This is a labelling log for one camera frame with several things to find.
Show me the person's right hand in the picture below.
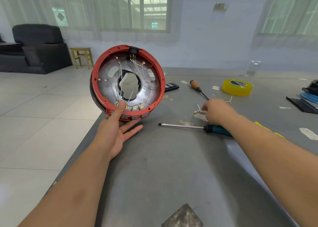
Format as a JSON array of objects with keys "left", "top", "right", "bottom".
[{"left": 201, "top": 98, "right": 239, "bottom": 127}]

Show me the person's left hand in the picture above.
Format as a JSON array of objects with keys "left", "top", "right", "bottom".
[{"left": 94, "top": 100, "right": 144, "bottom": 160}]

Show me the teal handle screwdriver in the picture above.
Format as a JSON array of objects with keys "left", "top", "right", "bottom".
[{"left": 158, "top": 122, "right": 233, "bottom": 138}]

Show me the red round appliance base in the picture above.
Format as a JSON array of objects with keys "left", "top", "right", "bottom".
[{"left": 90, "top": 45, "right": 166, "bottom": 122}]

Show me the green yellow handle screwdriver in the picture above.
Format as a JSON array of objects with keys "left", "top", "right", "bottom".
[{"left": 254, "top": 121, "right": 286, "bottom": 140}]

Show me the person's right forearm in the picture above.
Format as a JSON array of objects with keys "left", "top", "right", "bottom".
[{"left": 226, "top": 114, "right": 318, "bottom": 227}]

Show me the person's left forearm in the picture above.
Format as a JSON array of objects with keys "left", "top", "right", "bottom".
[{"left": 20, "top": 145, "right": 117, "bottom": 227}]

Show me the crumpled white tape piece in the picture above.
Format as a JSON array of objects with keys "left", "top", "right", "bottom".
[{"left": 193, "top": 112, "right": 209, "bottom": 122}]

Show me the yellow tape roll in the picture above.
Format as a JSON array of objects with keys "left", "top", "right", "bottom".
[{"left": 222, "top": 79, "right": 254, "bottom": 97}]

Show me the black flat plate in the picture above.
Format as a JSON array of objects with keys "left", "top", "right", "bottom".
[{"left": 287, "top": 96, "right": 318, "bottom": 115}]

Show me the narrow white tape strip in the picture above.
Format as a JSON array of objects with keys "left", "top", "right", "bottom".
[{"left": 298, "top": 127, "right": 318, "bottom": 141}]

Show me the small wooden stool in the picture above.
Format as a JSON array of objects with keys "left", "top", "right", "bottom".
[{"left": 69, "top": 47, "right": 94, "bottom": 70}]

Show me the sheer white curtain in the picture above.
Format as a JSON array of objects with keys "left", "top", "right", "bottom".
[
  {"left": 253, "top": 0, "right": 318, "bottom": 48},
  {"left": 0, "top": 0, "right": 182, "bottom": 43}
]

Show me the black armchair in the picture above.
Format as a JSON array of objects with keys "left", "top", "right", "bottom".
[{"left": 0, "top": 24, "right": 73, "bottom": 75}]

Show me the large barred window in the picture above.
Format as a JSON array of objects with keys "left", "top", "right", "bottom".
[
  {"left": 52, "top": 0, "right": 170, "bottom": 31},
  {"left": 261, "top": 0, "right": 318, "bottom": 35}
]

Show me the orange handle screwdriver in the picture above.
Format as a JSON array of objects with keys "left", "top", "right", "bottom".
[{"left": 190, "top": 80, "right": 210, "bottom": 101}]

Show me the blue ring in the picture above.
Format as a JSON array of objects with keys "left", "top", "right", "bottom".
[{"left": 300, "top": 90, "right": 318, "bottom": 105}]

